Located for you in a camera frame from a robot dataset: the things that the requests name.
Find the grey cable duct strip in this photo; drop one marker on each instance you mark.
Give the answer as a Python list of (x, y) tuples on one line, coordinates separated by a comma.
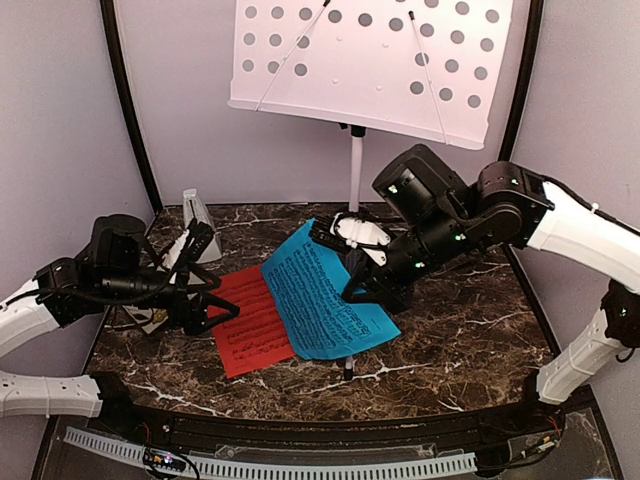
[(267, 467)]

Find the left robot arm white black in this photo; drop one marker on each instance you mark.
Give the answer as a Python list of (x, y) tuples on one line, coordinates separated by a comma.
[(118, 267)]

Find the left black frame post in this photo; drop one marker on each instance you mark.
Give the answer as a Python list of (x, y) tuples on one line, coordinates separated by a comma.
[(128, 109)]

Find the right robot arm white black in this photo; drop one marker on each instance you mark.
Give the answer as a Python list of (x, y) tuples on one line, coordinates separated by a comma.
[(507, 205)]

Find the black frame post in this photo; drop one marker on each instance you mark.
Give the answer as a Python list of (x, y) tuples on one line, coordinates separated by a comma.
[(128, 109), (525, 71)]

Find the red sheet music page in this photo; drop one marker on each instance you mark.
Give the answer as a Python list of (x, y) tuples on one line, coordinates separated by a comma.
[(256, 338)]

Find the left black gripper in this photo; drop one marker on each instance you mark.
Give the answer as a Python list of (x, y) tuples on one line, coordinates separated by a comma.
[(192, 320)]

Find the floral square plate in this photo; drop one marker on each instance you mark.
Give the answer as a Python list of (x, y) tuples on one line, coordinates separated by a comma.
[(147, 320)]

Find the black front rail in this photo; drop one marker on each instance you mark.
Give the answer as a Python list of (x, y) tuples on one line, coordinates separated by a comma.
[(477, 429)]

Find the white metronome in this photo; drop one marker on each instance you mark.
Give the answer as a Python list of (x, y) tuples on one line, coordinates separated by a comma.
[(194, 207)]

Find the right black frame post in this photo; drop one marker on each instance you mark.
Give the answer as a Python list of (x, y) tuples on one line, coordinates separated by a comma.
[(525, 71)]

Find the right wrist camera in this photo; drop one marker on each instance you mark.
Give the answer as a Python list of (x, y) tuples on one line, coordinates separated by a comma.
[(345, 232)]

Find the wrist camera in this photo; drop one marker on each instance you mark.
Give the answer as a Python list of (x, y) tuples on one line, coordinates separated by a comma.
[(190, 246), (345, 232)]

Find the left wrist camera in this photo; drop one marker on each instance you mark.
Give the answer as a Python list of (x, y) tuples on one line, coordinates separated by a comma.
[(190, 246)]

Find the blue sheet music page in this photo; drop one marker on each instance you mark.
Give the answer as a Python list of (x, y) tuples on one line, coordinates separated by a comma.
[(306, 281)]

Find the white music stand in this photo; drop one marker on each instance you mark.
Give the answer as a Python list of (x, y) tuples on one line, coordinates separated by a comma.
[(424, 69)]

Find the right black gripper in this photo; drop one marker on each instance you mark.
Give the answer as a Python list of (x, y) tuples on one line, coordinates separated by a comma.
[(396, 297)]

